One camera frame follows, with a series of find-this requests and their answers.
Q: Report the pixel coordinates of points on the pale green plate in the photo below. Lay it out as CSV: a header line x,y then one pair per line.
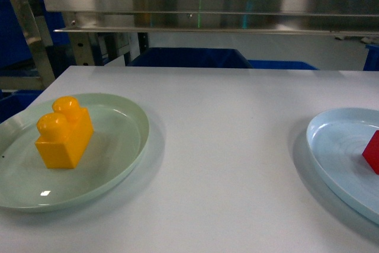
x,y
121,131

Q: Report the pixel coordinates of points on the blue bin upper left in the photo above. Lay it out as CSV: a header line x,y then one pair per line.
x,y
14,48

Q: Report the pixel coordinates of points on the red toy block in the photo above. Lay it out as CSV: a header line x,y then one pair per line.
x,y
371,152

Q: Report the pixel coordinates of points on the stainless steel shelf panel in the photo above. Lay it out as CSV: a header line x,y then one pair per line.
x,y
335,17

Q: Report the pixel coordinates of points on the blue bin behind table right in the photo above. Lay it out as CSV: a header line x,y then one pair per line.
x,y
277,64

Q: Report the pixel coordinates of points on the steel rack upright post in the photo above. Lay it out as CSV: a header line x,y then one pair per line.
x,y
34,31

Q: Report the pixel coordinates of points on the blue bin lower left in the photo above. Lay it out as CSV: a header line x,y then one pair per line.
x,y
16,102

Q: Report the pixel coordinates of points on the yellow toy building block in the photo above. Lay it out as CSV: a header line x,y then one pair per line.
x,y
64,134

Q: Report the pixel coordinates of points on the blue bin far right edge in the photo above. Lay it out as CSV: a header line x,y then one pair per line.
x,y
372,60

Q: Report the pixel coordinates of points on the blue bin behind table centre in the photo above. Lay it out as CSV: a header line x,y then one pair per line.
x,y
191,58

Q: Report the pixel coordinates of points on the pale blue plate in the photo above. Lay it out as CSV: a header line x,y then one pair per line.
x,y
336,140

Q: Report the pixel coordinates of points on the blue bin behind table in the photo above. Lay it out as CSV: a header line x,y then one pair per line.
x,y
191,58
277,64

